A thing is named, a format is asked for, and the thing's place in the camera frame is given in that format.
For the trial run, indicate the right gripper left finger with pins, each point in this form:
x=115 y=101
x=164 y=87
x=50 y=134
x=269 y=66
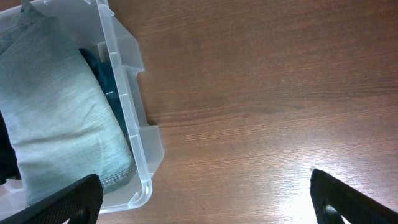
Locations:
x=77 y=203

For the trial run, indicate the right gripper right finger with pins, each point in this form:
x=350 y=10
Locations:
x=336 y=202

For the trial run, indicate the light blue jeans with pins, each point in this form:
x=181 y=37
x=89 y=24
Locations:
x=58 y=119

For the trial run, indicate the dark navy clothing bundle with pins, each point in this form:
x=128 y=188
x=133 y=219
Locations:
x=8 y=159

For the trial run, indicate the blue taped clothing bundle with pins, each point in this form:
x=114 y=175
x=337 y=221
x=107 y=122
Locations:
x=103 y=72

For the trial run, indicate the clear plastic storage container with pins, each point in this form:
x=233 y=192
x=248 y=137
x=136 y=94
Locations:
x=93 y=26

